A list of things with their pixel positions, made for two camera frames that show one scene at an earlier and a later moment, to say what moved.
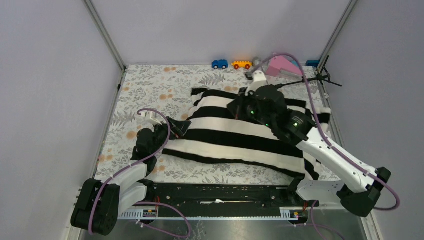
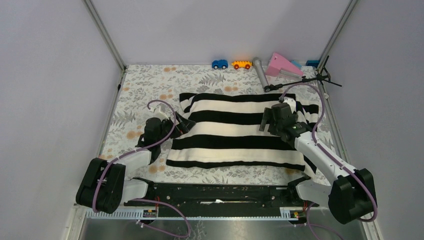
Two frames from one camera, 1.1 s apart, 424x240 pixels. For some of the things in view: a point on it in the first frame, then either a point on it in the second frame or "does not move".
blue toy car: (223, 63) does not move
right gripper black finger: (238, 108) to (266, 118)
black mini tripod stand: (322, 77) does not move
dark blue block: (312, 63) does not move
